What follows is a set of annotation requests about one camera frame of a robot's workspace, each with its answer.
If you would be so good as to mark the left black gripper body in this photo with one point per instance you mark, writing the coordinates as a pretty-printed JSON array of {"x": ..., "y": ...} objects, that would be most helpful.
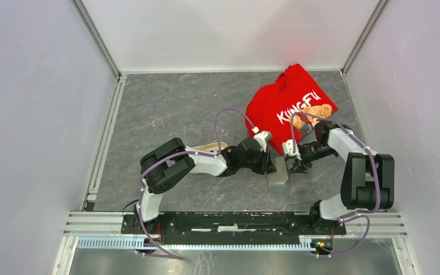
[{"x": 257, "y": 163}]

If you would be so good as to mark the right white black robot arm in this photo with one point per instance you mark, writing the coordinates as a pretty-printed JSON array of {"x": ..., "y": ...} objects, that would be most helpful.
[{"x": 367, "y": 184}]

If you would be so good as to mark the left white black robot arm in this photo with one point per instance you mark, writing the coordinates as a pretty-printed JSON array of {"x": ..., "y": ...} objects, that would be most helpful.
[{"x": 164, "y": 167}]

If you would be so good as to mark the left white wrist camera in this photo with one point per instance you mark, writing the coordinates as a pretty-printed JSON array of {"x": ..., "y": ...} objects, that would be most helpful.
[{"x": 262, "y": 137}]

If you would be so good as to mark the red kung fu t-shirt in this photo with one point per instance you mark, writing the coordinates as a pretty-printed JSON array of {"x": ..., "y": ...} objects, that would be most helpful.
[{"x": 294, "y": 94}]

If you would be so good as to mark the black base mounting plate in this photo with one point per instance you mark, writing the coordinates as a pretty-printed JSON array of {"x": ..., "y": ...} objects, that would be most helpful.
[{"x": 240, "y": 228}]

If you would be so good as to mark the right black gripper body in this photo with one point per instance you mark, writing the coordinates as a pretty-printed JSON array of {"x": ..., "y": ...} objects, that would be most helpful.
[{"x": 314, "y": 151}]

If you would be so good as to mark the beige oval tray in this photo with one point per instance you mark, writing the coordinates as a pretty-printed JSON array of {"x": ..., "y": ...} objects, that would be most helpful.
[{"x": 212, "y": 147}]

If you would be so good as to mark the aluminium frame rail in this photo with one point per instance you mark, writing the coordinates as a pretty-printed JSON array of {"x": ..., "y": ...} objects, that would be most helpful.
[{"x": 123, "y": 231}]

